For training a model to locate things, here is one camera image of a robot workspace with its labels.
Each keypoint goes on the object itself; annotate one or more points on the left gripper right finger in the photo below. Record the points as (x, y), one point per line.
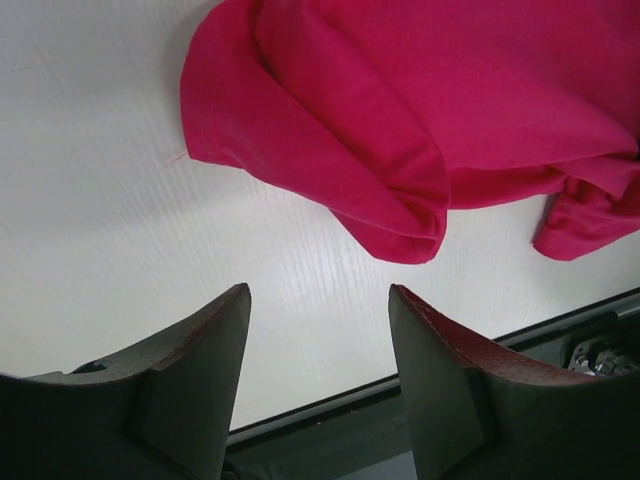
(479, 410)

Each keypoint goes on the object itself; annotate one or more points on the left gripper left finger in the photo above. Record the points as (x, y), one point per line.
(158, 409)

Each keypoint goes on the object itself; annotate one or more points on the pink t shirt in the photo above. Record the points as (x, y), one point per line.
(393, 113)

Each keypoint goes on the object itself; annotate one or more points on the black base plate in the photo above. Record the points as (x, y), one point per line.
(363, 433)

